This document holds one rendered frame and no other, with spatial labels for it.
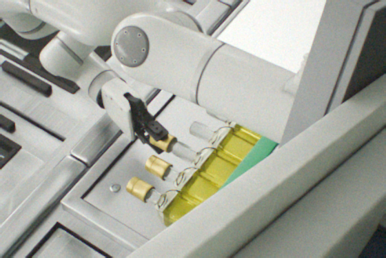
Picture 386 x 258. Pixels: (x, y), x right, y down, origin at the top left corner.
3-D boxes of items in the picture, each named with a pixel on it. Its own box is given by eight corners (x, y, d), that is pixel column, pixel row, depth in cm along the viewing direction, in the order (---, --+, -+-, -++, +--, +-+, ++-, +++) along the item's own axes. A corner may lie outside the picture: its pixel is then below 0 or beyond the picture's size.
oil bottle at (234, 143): (316, 185, 157) (221, 136, 166) (318, 169, 153) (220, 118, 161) (300, 207, 155) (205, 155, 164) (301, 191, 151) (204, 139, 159)
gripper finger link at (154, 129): (136, 122, 164) (156, 143, 161) (134, 112, 162) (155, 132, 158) (148, 114, 165) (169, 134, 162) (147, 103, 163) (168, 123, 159)
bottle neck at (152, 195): (165, 199, 157) (145, 187, 159) (164, 190, 155) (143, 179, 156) (156, 210, 156) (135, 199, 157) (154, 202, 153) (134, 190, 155)
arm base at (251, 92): (353, 44, 110) (251, 2, 116) (313, 76, 100) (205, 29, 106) (321, 141, 118) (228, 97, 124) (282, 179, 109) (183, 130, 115)
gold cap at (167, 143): (178, 144, 165) (160, 134, 166) (176, 133, 162) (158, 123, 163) (167, 156, 163) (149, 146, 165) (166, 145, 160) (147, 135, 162)
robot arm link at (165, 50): (185, 111, 113) (92, 65, 119) (225, 101, 124) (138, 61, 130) (209, 44, 110) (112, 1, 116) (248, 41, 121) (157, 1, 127)
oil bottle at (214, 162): (299, 208, 155) (205, 156, 164) (301, 192, 151) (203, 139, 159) (283, 230, 153) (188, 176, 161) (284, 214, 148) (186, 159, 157)
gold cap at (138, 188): (141, 205, 155) (123, 194, 157) (151, 200, 158) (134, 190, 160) (147, 189, 154) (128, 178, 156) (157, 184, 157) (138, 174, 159)
